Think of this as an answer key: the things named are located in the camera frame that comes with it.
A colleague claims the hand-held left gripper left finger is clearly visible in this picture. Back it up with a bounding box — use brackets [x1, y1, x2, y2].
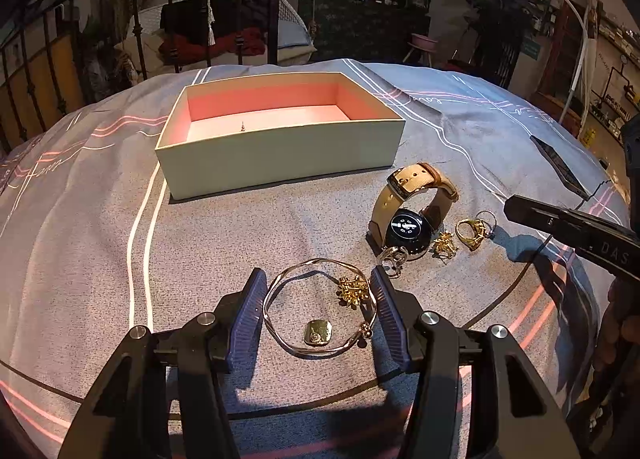
[57, 268, 266, 459]

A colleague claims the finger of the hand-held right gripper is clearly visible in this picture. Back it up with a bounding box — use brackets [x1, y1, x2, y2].
[504, 194, 591, 252]

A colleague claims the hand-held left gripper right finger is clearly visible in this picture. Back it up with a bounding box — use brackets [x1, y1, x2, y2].
[370, 265, 581, 459]

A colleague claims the gold bangle bracelet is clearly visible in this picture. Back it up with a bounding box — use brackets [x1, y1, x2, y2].
[262, 256, 378, 357]

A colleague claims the gold floral charm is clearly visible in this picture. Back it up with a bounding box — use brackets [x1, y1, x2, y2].
[336, 275, 371, 311]

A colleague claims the thin ring with dark stone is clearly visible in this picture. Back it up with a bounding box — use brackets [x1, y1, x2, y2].
[472, 210, 499, 241]

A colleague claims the silver ring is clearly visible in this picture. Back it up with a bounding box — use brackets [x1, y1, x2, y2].
[377, 245, 411, 280]

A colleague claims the chunky gold ring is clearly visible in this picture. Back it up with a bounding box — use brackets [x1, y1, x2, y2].
[455, 218, 488, 252]

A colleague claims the gold floral earring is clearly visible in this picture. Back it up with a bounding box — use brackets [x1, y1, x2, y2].
[431, 231, 460, 260]

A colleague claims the watch with tan strap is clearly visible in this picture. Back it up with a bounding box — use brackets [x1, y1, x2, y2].
[368, 162, 460, 261]

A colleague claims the white box with pink inside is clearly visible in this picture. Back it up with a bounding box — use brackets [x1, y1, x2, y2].
[154, 72, 407, 201]

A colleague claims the person's right hand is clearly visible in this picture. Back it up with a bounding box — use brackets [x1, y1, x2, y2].
[594, 284, 640, 375]

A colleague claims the dark smartphone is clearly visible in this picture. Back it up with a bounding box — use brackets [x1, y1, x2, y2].
[530, 135, 591, 200]

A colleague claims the grey striped blanket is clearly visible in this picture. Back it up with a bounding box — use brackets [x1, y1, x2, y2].
[0, 59, 632, 459]

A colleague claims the white floor lamp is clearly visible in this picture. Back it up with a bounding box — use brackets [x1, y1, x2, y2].
[485, 0, 590, 126]

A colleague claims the tall dark potted plant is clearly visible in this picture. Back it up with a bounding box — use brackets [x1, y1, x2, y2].
[462, 0, 532, 86]

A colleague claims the pink stool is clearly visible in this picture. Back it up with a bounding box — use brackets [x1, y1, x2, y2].
[402, 33, 439, 65]

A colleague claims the green leaf-pattern counter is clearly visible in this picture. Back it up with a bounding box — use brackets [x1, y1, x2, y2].
[297, 0, 432, 63]

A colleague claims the red cloth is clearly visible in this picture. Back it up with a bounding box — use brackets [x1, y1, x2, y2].
[159, 29, 267, 59]

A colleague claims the light blue pillow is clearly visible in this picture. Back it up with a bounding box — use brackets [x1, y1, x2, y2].
[272, 19, 312, 51]

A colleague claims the white wicker swing chair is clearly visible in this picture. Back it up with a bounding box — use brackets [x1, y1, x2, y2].
[115, 0, 318, 74]

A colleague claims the black garment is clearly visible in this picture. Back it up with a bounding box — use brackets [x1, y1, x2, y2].
[160, 0, 273, 42]

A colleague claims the black iron bed frame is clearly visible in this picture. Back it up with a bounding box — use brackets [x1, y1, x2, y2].
[0, 0, 301, 155]

